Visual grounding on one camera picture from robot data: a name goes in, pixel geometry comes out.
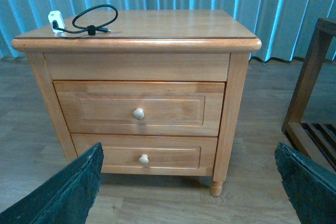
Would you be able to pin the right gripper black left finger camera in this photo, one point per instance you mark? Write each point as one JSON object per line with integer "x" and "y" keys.
{"x": 66, "y": 197}

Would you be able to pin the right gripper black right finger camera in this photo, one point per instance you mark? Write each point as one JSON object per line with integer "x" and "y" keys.
{"x": 309, "y": 186}

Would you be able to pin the wooden drawer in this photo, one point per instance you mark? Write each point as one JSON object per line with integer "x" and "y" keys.
{"x": 187, "y": 156}
{"x": 171, "y": 108}

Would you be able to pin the round drawer knob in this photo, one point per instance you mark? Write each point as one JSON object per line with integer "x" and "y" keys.
{"x": 144, "y": 159}
{"x": 138, "y": 114}

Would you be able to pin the white charger adapter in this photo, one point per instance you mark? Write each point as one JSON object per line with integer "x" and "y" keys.
{"x": 56, "y": 21}

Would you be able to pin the dark wooden side table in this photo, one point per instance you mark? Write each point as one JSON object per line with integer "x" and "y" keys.
{"x": 314, "y": 140}

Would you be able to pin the light wooden nightstand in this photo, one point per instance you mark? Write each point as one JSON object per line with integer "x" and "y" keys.
{"x": 148, "y": 46}

